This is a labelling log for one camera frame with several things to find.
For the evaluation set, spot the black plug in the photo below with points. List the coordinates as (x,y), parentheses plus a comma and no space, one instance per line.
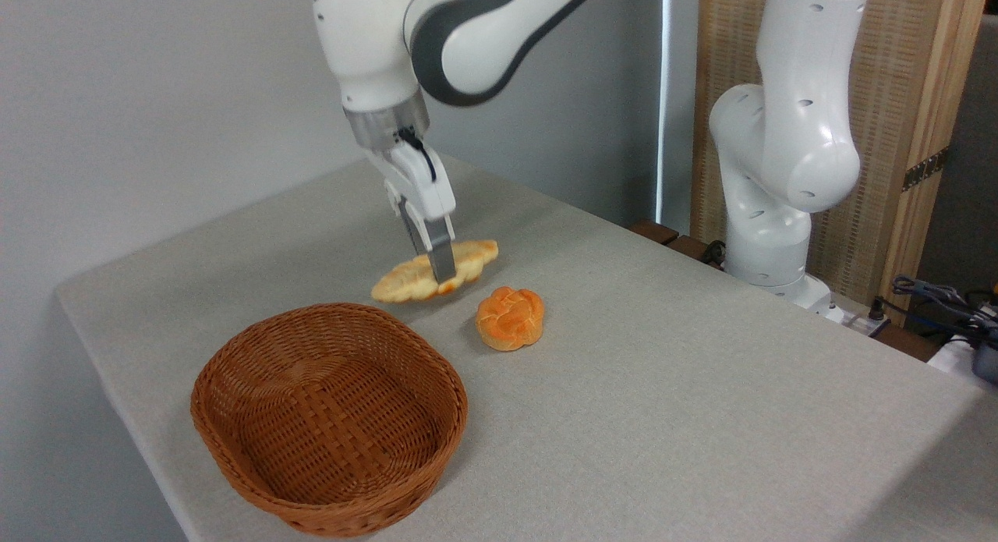
(878,308)

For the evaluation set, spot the round orange bread roll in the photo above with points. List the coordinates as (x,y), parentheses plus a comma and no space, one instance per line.
(509,318)

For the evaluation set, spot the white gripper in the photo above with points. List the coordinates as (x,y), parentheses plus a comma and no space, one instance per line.
(421,183)

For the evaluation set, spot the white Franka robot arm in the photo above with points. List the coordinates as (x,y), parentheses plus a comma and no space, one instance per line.
(787,136)

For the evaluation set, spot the metal screen hinge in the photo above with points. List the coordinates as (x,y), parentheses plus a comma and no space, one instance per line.
(925,170)

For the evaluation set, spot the long pale braided bread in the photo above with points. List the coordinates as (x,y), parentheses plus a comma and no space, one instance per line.
(405,285)

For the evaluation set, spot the wooden woven screen panel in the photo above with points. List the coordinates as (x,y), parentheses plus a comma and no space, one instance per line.
(904,66)

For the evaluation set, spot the brown wicker basket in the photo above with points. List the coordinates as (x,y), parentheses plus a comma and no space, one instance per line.
(327,417)

